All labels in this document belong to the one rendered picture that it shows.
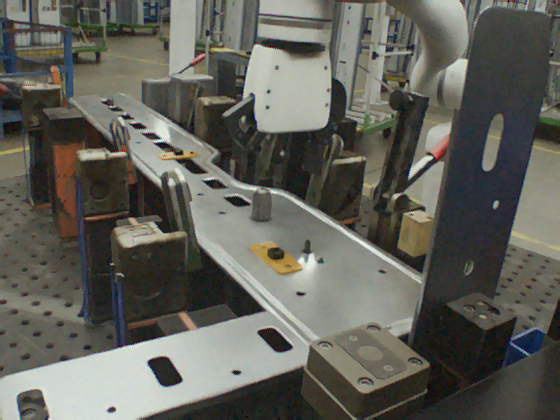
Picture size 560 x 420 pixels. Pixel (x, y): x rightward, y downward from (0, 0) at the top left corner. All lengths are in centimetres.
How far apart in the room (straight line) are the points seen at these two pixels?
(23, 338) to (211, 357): 63
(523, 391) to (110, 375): 37
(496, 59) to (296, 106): 26
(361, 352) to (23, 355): 74
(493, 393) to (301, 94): 37
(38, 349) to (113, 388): 58
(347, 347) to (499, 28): 28
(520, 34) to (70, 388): 48
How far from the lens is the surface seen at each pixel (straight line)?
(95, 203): 101
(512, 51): 47
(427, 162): 83
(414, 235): 74
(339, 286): 67
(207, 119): 128
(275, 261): 71
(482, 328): 50
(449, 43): 115
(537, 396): 52
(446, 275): 50
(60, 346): 108
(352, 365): 45
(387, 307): 65
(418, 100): 77
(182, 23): 474
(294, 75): 62
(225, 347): 55
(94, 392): 51
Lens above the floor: 133
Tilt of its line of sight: 22 degrees down
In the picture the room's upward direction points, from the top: 5 degrees clockwise
